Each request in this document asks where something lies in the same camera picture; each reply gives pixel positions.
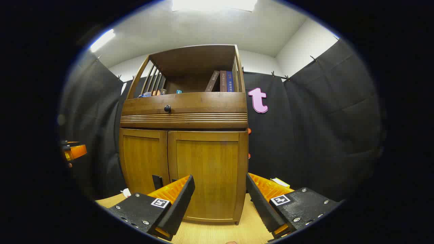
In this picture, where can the blue book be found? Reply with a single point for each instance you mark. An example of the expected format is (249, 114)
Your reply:
(230, 83)

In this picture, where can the black backdrop cloth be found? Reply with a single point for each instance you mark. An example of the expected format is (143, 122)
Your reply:
(305, 135)

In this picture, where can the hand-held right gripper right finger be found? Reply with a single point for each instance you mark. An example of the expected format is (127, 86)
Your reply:
(262, 206)

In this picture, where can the small orange toy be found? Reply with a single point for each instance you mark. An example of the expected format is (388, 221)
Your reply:
(156, 93)

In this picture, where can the wooden double-door shoe cabinet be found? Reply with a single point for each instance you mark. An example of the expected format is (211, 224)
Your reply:
(190, 64)

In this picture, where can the maroon book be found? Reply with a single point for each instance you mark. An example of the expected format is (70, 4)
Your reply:
(223, 81)

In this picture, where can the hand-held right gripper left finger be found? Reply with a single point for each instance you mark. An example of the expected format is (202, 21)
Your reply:
(179, 206)

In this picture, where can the small blue toy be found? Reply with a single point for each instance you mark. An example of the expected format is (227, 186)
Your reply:
(145, 95)

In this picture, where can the black round drawer knob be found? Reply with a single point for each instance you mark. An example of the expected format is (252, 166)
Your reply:
(167, 108)

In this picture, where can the brown book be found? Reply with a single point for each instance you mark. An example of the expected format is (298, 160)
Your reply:
(212, 81)

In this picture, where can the yellow white flat object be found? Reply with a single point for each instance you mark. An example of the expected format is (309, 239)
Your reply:
(280, 182)

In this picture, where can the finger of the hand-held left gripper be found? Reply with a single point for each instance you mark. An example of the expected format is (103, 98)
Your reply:
(78, 151)

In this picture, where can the wooden cabinet drawer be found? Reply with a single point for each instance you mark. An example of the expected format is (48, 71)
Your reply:
(203, 101)

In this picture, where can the wooden cabinet door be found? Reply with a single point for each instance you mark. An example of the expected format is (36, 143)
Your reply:
(142, 159)
(210, 162)

